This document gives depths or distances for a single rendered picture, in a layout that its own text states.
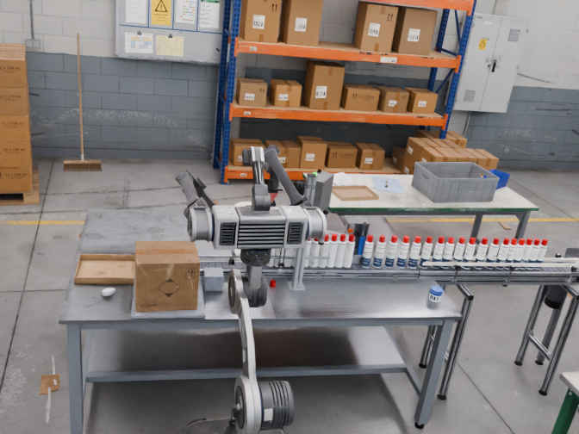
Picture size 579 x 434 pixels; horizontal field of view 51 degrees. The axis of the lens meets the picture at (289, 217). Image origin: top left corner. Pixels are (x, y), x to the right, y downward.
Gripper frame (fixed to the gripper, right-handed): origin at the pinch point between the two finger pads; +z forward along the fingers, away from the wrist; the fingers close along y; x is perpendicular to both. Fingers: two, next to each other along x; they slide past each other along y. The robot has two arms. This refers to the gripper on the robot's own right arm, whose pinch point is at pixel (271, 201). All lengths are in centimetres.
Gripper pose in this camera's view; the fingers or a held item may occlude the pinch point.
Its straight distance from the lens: 354.1
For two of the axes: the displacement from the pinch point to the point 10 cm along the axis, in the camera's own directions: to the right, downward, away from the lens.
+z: -1.2, 8.9, 4.4
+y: -9.7, -0.1, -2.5
